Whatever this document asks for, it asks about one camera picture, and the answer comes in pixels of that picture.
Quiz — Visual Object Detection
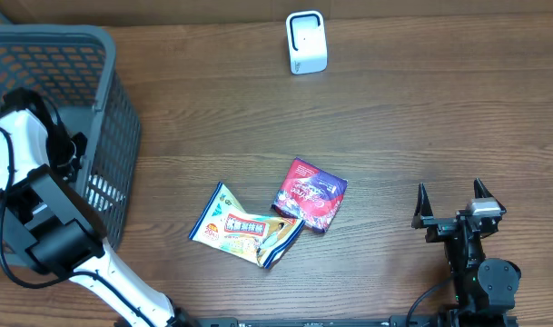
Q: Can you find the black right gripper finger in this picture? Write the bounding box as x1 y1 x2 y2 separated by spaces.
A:
411 183 434 228
473 178 507 213

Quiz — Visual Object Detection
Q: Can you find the red purple pad packet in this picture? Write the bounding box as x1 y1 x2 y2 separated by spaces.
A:
272 158 348 233

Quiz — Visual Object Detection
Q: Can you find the yellow snack packet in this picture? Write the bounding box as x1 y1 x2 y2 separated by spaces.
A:
189 182 304 269

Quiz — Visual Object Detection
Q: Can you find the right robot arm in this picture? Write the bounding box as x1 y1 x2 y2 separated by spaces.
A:
404 178 522 326

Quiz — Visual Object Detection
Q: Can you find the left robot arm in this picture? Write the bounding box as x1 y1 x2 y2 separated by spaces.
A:
0 88 195 326

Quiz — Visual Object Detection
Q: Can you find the white barcode scanner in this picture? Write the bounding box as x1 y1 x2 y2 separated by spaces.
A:
285 10 328 75

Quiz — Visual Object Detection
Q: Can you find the dark grey plastic basket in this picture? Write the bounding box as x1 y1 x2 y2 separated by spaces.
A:
0 25 141 248

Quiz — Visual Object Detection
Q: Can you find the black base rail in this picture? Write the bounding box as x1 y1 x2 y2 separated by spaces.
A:
184 315 520 327

